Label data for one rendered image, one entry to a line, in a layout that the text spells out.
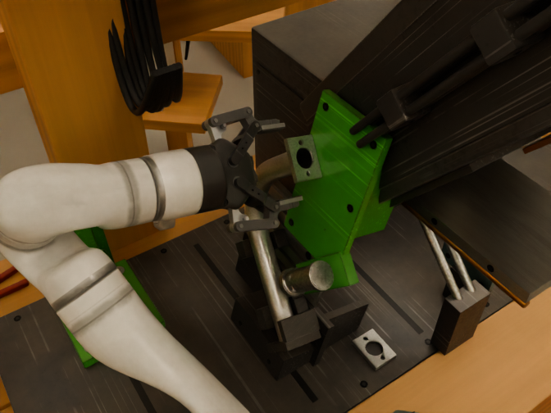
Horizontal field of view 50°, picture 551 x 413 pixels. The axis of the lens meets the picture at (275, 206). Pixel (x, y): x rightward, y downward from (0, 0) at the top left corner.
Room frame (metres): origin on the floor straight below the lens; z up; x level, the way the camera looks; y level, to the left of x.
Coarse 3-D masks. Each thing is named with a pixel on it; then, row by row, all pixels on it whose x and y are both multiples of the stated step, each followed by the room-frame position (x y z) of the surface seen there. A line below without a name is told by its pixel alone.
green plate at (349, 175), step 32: (320, 128) 0.58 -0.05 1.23; (320, 160) 0.56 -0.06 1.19; (352, 160) 0.53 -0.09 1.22; (384, 160) 0.51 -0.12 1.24; (320, 192) 0.55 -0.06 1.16; (352, 192) 0.51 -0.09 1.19; (288, 224) 0.57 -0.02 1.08; (320, 224) 0.53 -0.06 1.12; (352, 224) 0.49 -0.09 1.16; (384, 224) 0.54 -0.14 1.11; (320, 256) 0.51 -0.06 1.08
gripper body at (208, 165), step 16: (208, 144) 0.53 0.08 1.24; (224, 144) 0.54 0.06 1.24; (208, 160) 0.49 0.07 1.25; (224, 160) 0.52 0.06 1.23; (208, 176) 0.48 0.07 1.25; (224, 176) 0.49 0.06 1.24; (240, 176) 0.52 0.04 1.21; (256, 176) 0.53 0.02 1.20; (208, 192) 0.47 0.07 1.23; (224, 192) 0.48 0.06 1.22; (240, 192) 0.50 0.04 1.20; (208, 208) 0.47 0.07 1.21; (224, 208) 0.49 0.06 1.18
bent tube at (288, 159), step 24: (288, 144) 0.56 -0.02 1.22; (312, 144) 0.58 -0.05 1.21; (264, 168) 0.59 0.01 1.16; (288, 168) 0.56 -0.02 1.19; (312, 168) 0.55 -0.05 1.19; (264, 192) 0.59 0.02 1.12; (264, 240) 0.56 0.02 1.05; (264, 264) 0.53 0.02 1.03; (264, 288) 0.51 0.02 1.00; (288, 312) 0.48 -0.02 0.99
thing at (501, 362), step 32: (512, 320) 0.53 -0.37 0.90; (544, 320) 0.53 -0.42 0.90; (480, 352) 0.47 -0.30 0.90; (512, 352) 0.47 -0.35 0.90; (544, 352) 0.47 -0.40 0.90; (416, 384) 0.42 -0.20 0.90; (448, 384) 0.42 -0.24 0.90; (480, 384) 0.42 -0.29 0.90; (512, 384) 0.42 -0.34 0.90; (544, 384) 0.42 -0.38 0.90
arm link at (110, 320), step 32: (96, 288) 0.34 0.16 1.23; (128, 288) 0.35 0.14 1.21; (64, 320) 0.32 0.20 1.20; (96, 320) 0.31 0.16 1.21; (128, 320) 0.32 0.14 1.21; (96, 352) 0.30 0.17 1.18; (128, 352) 0.30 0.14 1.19; (160, 352) 0.30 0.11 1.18; (160, 384) 0.28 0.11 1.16; (192, 384) 0.28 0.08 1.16
